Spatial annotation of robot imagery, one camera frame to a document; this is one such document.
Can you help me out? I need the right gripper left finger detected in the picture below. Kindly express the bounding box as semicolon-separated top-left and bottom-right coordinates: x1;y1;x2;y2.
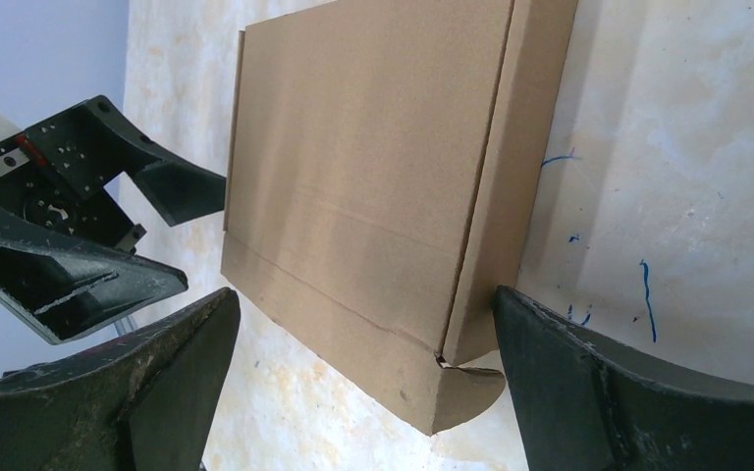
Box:
0;288;241;470

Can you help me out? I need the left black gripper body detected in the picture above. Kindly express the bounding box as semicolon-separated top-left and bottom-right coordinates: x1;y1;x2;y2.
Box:
0;101;146;253

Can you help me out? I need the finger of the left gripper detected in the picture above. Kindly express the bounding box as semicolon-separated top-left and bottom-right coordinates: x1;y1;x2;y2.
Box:
16;95;226;227
0;207;189;344

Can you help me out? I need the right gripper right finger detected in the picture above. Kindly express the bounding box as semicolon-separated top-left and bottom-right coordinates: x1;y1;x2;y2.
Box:
493;286;754;470

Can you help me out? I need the brown cardboard box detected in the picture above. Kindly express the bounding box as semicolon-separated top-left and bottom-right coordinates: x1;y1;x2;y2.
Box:
221;1;577;436

